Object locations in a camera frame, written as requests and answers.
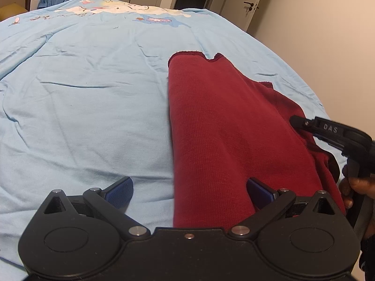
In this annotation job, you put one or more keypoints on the person's right hand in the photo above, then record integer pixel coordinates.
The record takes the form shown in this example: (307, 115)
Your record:
(360, 186)

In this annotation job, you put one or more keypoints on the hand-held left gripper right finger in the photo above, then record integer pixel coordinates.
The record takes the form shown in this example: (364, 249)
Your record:
(259, 192)

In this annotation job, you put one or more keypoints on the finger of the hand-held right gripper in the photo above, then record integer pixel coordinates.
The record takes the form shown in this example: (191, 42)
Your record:
(300, 123)

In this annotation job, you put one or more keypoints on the light blue printed blanket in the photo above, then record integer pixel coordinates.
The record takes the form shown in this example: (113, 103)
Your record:
(88, 108)

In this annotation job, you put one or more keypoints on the olive green pillow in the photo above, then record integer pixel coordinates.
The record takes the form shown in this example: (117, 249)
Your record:
(11, 11)

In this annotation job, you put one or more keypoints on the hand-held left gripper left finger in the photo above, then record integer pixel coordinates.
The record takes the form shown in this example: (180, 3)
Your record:
(120, 193)

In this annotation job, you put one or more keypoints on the dark red knit garment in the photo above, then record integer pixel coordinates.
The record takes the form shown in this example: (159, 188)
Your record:
(219, 123)

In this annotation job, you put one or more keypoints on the white door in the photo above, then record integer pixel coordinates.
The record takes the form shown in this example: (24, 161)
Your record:
(234, 14)

